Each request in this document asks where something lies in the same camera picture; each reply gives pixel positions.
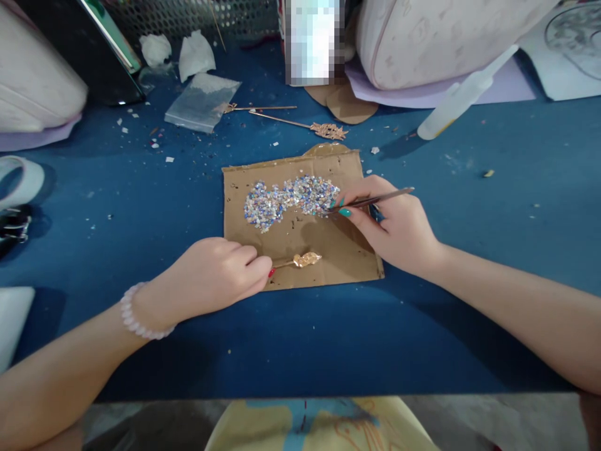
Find pile of iridescent shell chips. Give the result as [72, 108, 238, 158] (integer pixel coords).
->
[243, 174, 342, 236]

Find person's left hand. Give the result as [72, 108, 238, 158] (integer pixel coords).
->
[140, 237, 276, 326]

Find black glossy box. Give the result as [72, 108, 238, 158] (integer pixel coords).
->
[15, 0, 147, 108]

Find clear glue bottle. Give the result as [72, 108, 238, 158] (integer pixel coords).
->
[416, 44, 520, 142]

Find gold hairpin with plain head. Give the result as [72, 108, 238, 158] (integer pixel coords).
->
[269, 251, 323, 271]

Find person's body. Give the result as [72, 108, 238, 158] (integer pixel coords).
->
[203, 396, 441, 451]

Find white tape roll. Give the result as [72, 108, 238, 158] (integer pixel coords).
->
[0, 155, 46, 211]

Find brown cardboard work sheet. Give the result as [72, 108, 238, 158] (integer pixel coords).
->
[221, 149, 386, 293]

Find silver metal tweezers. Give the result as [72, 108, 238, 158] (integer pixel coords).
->
[322, 187, 416, 217]

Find round brown cardboard cutouts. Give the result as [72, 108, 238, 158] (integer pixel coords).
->
[304, 83, 379, 126]

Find white flat object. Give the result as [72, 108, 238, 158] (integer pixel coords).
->
[0, 286, 36, 375]

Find black mesh basket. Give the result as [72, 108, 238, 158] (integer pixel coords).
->
[104, 0, 284, 49]

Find pale pink padded bag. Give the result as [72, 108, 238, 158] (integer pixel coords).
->
[0, 3, 90, 135]

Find white bottle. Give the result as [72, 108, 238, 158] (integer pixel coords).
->
[280, 0, 349, 88]

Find gold hairpin with filigree head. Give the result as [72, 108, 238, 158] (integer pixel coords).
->
[248, 110, 350, 142]

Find white paper with line drawing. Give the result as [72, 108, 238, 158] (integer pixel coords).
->
[515, 0, 601, 102]

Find pale purple paper sheet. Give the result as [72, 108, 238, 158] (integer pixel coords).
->
[344, 55, 537, 110]

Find crumpled white tissue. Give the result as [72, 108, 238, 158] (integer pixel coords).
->
[178, 29, 217, 83]
[138, 32, 173, 68]

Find glossy brown rounded cardboard piece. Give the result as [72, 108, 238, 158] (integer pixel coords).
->
[304, 142, 349, 158]

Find pink patterned bag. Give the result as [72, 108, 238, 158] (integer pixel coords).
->
[354, 0, 560, 91]

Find blue felt table cover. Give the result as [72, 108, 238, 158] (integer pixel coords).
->
[0, 37, 601, 404]

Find gold hairpin with small head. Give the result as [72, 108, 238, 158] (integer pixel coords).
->
[219, 101, 298, 115]

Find thin wooden stick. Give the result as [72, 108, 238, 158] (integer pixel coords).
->
[208, 3, 228, 53]

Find person's right hand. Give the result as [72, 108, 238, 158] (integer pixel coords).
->
[330, 175, 448, 279]

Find clear plastic zip bag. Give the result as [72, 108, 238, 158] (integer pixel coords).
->
[163, 72, 243, 135]

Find black binder clip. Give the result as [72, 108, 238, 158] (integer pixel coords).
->
[0, 204, 34, 262]

